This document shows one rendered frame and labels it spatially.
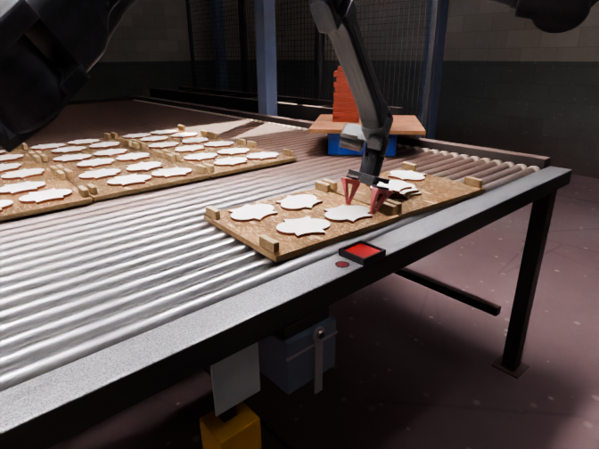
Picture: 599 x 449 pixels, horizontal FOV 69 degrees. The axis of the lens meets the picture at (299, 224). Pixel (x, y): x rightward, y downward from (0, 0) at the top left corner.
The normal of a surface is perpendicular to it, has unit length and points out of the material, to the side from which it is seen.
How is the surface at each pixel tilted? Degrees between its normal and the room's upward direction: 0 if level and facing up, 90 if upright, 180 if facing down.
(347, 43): 132
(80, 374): 0
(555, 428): 0
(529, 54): 90
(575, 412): 0
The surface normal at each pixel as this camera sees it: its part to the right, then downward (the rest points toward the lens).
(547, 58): -0.74, 0.25
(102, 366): 0.00, -0.93
